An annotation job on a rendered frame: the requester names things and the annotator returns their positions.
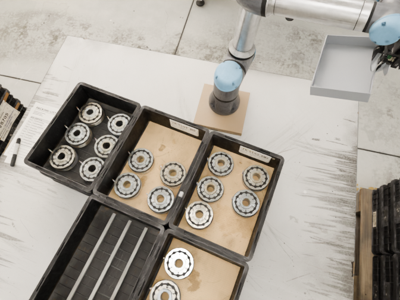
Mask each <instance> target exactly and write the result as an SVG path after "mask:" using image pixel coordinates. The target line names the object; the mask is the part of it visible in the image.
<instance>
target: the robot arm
mask: <svg viewBox="0 0 400 300"><path fill-rule="evenodd" d="M376 1H377V2H376ZM376 1H371V0H236V2H237V3H238V4H239V5H240V8H239V14H238V18H237V23H236V29H235V35H234V38H233V39H232V40H231V41H230V43H229V47H228V51H227V55H226V57H225V59H224V61H223V62H222V63H221V64H219V65H218V67H217V68H216V70H215V73H214V87H213V91H212V92H211V94H210V96H209V106H210V108H211V109H212V110H213V111H214V112H215V113H216V114H219V115H230V114H233V113H235V112H236V111H237V110H238V108H239V104H240V97H239V94H238V93H239V88H240V85H241V83H242V81H243V79H244V77H245V75H246V73H247V71H248V69H249V67H250V65H251V63H252V62H253V60H254V58H255V53H256V49H255V44H254V40H255V37H256V34H257V30H258V26H259V24H260V20H261V17H267V18H268V17H269V16H271V15H278V16H281V17H287V18H293V19H297V20H302V21H308V22H312V23H318V24H323V25H327V26H333V27H339V28H343V29H348V30H354V31H358V32H364V33H369V37H370V40H371V41H372V42H374V43H375V44H376V45H377V46H376V47H375V48H374V50H373V54H372V58H371V64H370V70H371V71H372V72H373V71H374V70H375V69H376V72H379V71H382V70H383V74H384V75H387V73H388V71H389V68H390V67H392V68H397V67H398V66H399V67H398V70H399V69H400V0H376ZM380 62H382V63H381V64H380V65H378V64H379V63H380ZM377 65H378V66H377ZM376 66H377V68H376Z"/></svg>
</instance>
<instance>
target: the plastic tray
mask: <svg viewBox="0 0 400 300"><path fill-rule="evenodd" d="M376 46H377V45H376V44H375V43H374V42H372V41H371V40H370V37H369V36H350V35H326V38H325V41H324V44H323V47H322V50H321V54H320V57H319V60H318V63H317V66H316V70H315V73H314V76H313V79H312V82H311V86H310V95H315V96H323V97H328V98H337V99H345V100H351V101H360V102H368V100H369V98H370V95H371V90H372V87H373V82H374V77H375V73H376V69H375V70H374V71H373V72H372V71H371V70H370V64H371V58H372V54H373V50H374V48H375V47H376ZM376 68H377V66H376Z"/></svg>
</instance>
